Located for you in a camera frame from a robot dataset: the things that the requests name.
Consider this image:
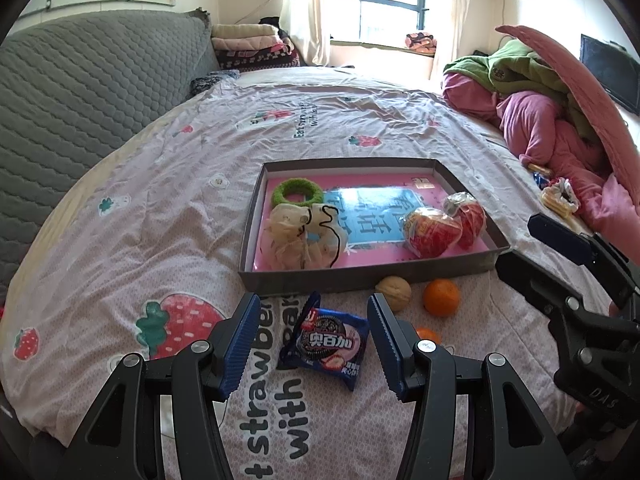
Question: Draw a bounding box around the pink pillow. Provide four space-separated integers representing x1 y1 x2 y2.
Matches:
575 170 640 246

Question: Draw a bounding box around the window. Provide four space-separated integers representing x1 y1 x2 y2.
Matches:
330 0 428 46

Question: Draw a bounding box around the dark patterned cloth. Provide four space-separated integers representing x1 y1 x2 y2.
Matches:
190 70 238 96

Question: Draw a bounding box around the blue cookie packet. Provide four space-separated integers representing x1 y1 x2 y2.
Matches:
278 291 371 392

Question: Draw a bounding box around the large red apple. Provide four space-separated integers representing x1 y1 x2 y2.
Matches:
402 206 463 259

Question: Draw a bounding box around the small red apple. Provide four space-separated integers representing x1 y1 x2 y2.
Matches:
442 192 487 251

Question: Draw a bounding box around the cream folded blanket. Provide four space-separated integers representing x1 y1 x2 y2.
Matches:
211 24 281 40

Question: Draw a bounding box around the walnut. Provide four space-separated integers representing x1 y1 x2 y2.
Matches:
375 276 412 313

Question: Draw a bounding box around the yellow snack packet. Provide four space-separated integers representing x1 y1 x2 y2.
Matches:
540 177 581 218

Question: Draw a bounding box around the cream curtain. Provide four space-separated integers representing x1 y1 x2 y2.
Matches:
425 0 473 81
279 0 361 67

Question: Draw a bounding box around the black television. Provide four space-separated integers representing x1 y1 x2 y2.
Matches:
580 34 640 113

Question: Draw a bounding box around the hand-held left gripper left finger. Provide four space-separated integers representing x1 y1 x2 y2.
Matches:
82 292 263 480

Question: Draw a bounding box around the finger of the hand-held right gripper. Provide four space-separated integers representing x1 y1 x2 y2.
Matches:
495 250 608 356
527 212 640 311

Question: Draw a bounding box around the dark checkered folded blanket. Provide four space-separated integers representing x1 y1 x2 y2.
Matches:
215 42 303 70

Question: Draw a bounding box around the pink folded blanket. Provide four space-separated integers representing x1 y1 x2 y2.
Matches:
212 35 288 51

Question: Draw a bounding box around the grey quilted headboard cover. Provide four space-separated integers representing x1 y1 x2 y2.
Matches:
0 9 221 301

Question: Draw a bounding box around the green fuzzy ring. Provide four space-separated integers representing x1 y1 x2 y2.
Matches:
271 179 326 208

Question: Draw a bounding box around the patterned folded cloth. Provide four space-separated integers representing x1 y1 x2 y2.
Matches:
405 32 438 53

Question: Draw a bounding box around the beige mesh pouch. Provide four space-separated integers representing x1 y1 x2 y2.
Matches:
262 202 353 271

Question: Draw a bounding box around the grey cardboard box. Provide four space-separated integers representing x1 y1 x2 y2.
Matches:
237 158 511 296

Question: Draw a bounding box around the pink quilted mat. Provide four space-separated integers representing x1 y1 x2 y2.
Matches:
495 25 640 188

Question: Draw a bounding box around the green blanket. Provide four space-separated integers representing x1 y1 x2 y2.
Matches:
442 39 601 141

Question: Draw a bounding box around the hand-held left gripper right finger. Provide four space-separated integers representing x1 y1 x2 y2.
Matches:
366 292 568 480

